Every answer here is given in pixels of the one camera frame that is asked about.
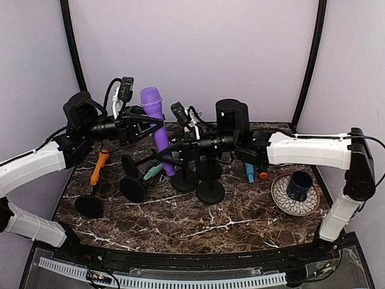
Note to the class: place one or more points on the orange toy microphone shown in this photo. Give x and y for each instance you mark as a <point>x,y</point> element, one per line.
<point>103,158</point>

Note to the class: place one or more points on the stand holding purple microphone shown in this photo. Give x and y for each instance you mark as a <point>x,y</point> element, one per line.
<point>185,179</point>

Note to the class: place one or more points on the light blue toy microphone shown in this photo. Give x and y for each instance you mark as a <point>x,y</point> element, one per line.
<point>249,169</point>

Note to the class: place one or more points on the fallen stand holding green microphone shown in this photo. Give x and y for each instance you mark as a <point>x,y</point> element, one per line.
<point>132,189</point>

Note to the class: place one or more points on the black microphone stand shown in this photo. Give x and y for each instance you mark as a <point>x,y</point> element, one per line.
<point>210,191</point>

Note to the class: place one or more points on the dark blue ceramic cup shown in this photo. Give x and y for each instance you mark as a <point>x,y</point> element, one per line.
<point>299,185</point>

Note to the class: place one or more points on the stand holding cream microphone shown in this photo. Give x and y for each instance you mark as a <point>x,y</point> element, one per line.
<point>130,166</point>

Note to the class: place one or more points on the patterned ceramic saucer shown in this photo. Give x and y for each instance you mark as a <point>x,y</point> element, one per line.
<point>290,206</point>

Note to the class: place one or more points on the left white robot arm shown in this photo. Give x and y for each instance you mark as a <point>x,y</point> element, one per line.
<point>87,122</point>

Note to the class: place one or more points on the left black frame post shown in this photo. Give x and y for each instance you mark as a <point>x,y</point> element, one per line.
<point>72,45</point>

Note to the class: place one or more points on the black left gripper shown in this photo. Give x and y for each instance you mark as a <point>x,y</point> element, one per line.
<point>130,124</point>

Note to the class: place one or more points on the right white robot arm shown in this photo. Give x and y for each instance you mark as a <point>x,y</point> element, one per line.
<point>264,147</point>

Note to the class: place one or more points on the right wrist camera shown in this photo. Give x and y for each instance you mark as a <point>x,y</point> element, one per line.
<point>186,119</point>

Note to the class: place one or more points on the mint green toy microphone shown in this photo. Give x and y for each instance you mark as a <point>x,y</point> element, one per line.
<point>153,171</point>

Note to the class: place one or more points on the white slotted cable duct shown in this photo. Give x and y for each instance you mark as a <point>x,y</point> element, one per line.
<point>100,279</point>

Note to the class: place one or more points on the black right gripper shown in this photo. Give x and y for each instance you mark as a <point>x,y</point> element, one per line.
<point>190,141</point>

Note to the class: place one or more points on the fallen stand holding orange microphone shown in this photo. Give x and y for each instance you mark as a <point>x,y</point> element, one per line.
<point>90,206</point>

